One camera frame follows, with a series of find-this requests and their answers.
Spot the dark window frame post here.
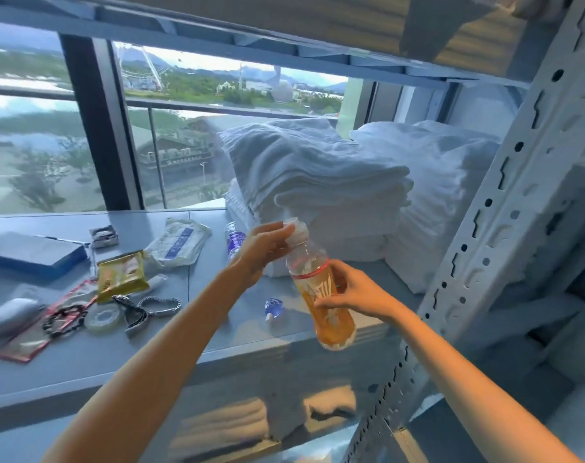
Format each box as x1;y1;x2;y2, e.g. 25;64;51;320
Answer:
59;35;144;211

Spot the yellow snack packet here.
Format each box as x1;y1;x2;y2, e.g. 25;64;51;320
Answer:
96;251;151;304

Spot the small clear blue-label bottle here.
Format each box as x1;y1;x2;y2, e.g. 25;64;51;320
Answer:
224;221;248;260

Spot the red-edged clear plastic packet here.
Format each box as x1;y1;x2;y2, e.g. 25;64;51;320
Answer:
0;279;98;365

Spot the clear packet with blue print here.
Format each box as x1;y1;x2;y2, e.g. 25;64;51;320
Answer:
144;217;212;268

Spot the white oval case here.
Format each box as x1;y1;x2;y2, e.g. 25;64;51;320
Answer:
0;297;42;334

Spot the silver chain bracelet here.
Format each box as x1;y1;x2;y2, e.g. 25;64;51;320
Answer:
138;296;182;318

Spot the balcony glass railing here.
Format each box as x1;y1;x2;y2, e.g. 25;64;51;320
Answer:
0;86;344;215

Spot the stack of folded white towels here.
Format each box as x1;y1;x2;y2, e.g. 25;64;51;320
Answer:
218;117;414;278

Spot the black bead bracelet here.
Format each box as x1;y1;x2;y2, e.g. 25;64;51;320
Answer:
42;304;88;339

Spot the clear adhesive tape roll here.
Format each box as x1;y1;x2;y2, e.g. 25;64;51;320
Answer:
84;304;125;332

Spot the person's right hand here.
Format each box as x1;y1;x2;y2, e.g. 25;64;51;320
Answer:
315;259;403;326

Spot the person's right forearm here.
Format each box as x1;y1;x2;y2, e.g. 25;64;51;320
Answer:
388;307;585;463

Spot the person's left hand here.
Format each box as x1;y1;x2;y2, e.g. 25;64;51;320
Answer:
234;222;297;290

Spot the pile of white pillowy linens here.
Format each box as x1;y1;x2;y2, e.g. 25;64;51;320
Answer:
349;120;532;295

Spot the flat blue box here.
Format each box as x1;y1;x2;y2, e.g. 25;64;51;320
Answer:
0;231;88;280

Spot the orange drink plastic bottle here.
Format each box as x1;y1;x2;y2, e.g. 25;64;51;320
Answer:
284;217;357;352

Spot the person's left forearm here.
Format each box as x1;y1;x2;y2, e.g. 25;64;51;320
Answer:
44;272;251;463

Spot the small blue and white dropper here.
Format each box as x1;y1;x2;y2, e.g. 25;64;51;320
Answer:
264;297;285;324

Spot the white metal shelving rack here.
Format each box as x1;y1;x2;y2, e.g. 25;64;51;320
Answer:
0;0;585;463

